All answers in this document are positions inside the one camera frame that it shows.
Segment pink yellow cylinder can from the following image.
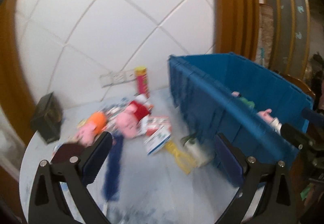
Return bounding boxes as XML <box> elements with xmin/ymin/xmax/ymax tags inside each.
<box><xmin>134</xmin><ymin>66</ymin><xmax>149</xmax><ymax>98</ymax></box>

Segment red dress pig plush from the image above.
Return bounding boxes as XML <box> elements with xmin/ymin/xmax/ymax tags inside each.
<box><xmin>115</xmin><ymin>100</ymin><xmax>150</xmax><ymax>138</ymax></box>

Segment green small jar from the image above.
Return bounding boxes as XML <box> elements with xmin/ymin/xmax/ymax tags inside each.
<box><xmin>180</xmin><ymin>133</ymin><xmax>196</xmax><ymax>145</ymax></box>

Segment black box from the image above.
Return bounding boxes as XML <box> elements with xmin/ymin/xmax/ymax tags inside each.
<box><xmin>30</xmin><ymin>92</ymin><xmax>63</xmax><ymax>144</ymax></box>

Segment orange shirt pig plush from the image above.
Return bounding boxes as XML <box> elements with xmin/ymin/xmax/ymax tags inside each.
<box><xmin>73</xmin><ymin>111</ymin><xmax>107</xmax><ymax>147</ymax></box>

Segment yellow plastic tongs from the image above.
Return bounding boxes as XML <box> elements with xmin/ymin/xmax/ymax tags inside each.
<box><xmin>164</xmin><ymin>140</ymin><xmax>197</xmax><ymax>175</ymax></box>

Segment dark maroon knit hat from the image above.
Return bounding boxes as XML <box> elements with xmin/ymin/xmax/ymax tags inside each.
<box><xmin>50</xmin><ymin>142</ymin><xmax>86</xmax><ymax>164</ymax></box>

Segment blue fuzzy scarf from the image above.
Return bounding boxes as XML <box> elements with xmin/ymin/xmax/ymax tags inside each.
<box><xmin>103</xmin><ymin>132</ymin><xmax>124</xmax><ymax>201</ymax></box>

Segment green plush toy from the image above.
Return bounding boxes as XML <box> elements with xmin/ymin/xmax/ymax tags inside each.
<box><xmin>238</xmin><ymin>97</ymin><xmax>255</xmax><ymax>109</ymax></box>

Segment white paper roll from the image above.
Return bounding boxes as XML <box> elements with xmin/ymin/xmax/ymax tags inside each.
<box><xmin>184</xmin><ymin>140</ymin><xmax>214</xmax><ymax>167</ymax></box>

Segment white blue medicine box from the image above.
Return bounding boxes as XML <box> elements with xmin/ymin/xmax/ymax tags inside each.
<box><xmin>144</xmin><ymin>126</ymin><xmax>171</xmax><ymax>155</ymax></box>

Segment blue plastic storage crate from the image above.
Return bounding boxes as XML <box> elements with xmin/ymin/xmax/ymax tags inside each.
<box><xmin>168</xmin><ymin>53</ymin><xmax>313</xmax><ymax>167</ymax></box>

